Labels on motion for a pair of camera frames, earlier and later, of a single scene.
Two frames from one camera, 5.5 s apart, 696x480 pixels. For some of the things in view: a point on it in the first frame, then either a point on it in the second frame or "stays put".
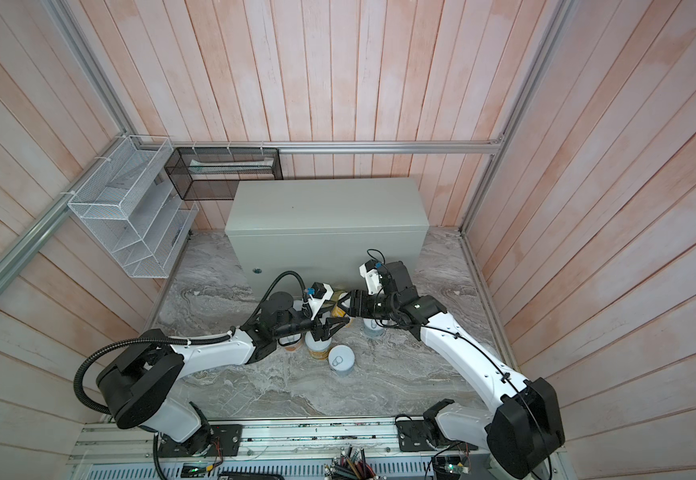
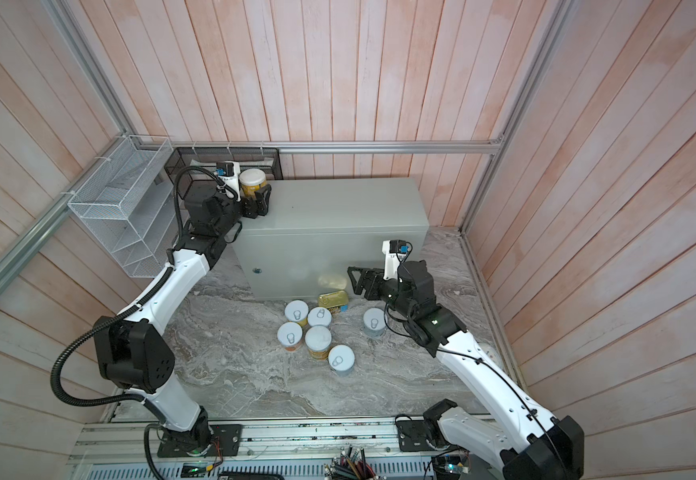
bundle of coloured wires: x=351 y=465 stays put
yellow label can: x=336 y=310 → x=251 y=181
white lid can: x=290 y=342 stays put
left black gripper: x=325 y=330 → x=262 y=207
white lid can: x=372 y=330 stays put
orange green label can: x=317 y=349 stays put
